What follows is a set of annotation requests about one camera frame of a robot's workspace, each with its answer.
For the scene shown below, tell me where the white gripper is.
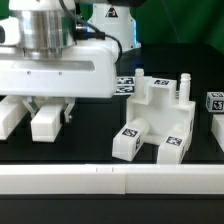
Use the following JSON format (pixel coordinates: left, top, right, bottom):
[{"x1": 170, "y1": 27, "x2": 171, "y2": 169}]
[{"x1": 0, "y1": 44, "x2": 118, "y2": 123}]

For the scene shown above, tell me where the white chair back frame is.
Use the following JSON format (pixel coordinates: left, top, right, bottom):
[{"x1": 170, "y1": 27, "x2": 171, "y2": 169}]
[{"x1": 0, "y1": 96, "x2": 66, "y2": 142}]

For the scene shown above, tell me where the white chair seat part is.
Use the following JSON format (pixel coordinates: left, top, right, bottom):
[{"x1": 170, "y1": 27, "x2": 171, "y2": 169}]
[{"x1": 126, "y1": 69, "x2": 196, "y2": 145}]

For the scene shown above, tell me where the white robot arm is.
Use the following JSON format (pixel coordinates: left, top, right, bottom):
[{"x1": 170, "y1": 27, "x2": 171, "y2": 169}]
[{"x1": 0, "y1": 0, "x2": 140, "y2": 113}]

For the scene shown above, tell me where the white sheet with four tags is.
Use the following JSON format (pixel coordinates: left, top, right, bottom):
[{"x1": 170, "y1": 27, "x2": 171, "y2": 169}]
[{"x1": 115, "y1": 76, "x2": 145, "y2": 96}]

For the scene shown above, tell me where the white tagged cube block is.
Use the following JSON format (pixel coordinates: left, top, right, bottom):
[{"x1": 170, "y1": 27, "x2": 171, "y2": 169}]
[
  {"x1": 175, "y1": 91, "x2": 180, "y2": 99},
  {"x1": 206, "y1": 92, "x2": 224, "y2": 113}
]

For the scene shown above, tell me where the white right tagged cube block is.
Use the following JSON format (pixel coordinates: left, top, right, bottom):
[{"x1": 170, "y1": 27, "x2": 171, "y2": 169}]
[{"x1": 206, "y1": 92, "x2": 224, "y2": 113}]

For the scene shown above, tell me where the white part at right edge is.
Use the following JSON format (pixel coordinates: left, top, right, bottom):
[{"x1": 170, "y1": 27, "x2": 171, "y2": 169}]
[{"x1": 211, "y1": 114, "x2": 224, "y2": 152}]

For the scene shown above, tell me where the white front rail fixture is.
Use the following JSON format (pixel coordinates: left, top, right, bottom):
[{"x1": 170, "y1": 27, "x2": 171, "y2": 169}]
[{"x1": 0, "y1": 164, "x2": 224, "y2": 195}]

